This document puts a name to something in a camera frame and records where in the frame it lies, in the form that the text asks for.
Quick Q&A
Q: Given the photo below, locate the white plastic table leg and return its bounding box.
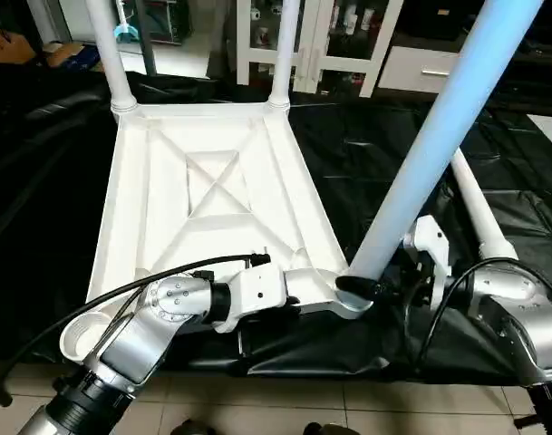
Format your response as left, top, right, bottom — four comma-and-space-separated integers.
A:
451, 149, 520, 263
334, 0, 545, 310
266, 0, 303, 111
84, 0, 140, 115

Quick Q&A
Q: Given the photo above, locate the white plastic table top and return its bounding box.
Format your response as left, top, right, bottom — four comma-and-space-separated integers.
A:
57, 97, 375, 365

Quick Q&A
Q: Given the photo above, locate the black work mat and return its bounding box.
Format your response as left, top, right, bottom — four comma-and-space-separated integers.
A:
0, 68, 552, 383

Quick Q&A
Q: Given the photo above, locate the dark robot right foot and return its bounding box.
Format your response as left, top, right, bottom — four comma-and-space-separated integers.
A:
302, 419, 373, 435

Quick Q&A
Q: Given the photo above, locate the white sheet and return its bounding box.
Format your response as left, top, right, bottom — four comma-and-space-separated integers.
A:
527, 112, 552, 157

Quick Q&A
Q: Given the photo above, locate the white low drawer unit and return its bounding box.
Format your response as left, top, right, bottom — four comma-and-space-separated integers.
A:
376, 44, 463, 94

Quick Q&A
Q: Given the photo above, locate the white glass-door cabinet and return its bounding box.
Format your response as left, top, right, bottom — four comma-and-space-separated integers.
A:
234, 0, 406, 100

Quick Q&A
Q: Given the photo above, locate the grey metal pole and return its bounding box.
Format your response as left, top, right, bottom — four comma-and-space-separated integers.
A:
134, 0, 158, 76

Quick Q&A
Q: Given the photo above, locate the blue cardboard box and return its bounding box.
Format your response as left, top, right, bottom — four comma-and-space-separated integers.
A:
44, 40, 103, 73

